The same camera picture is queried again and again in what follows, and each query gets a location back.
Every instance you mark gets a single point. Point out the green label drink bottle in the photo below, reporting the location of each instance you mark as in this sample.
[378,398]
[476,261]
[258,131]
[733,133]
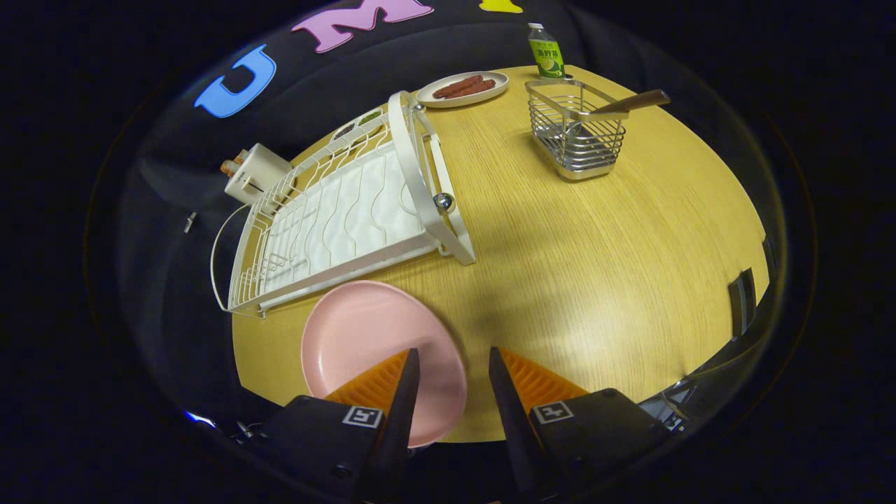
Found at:
[547,59]

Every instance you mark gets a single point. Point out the white divided tray of beans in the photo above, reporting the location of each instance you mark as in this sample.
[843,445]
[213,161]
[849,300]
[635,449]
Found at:
[369,117]

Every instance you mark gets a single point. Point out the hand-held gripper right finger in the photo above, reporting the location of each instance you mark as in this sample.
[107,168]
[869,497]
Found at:
[511,413]

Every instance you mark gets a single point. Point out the white toaster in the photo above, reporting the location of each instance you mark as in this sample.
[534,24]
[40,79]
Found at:
[259,175]

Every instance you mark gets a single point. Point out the black backdrop cloth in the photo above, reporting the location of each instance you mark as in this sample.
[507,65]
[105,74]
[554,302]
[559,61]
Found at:
[315,77]

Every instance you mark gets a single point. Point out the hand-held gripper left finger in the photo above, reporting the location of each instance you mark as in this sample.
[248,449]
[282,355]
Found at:
[402,413]

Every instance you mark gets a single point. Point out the white clip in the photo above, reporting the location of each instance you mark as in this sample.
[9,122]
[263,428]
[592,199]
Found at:
[190,222]

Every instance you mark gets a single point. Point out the pink plate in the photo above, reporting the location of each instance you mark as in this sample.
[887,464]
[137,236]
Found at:
[364,329]

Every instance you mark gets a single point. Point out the white oval plate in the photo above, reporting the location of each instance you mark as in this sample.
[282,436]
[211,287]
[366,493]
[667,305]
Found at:
[434,99]

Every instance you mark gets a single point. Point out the brown sausage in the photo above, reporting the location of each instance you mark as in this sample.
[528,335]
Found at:
[455,87]
[479,88]

